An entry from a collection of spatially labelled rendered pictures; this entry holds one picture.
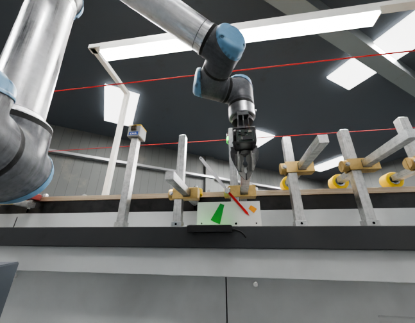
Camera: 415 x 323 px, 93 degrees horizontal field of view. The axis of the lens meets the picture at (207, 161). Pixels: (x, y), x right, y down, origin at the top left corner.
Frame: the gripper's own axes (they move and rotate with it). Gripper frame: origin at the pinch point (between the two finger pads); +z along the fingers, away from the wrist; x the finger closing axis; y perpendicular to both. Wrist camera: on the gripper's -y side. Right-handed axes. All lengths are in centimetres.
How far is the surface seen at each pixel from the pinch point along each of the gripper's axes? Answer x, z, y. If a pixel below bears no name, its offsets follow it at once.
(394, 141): 48, -12, -5
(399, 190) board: 74, -6, -46
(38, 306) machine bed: -104, 48, -47
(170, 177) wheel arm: -24.4, -0.7, -0.1
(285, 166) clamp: 17.9, -12.3, -23.3
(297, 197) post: 21.4, 0.8, -24.8
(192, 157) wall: -140, -244, -498
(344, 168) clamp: 41.5, -10.6, -24.9
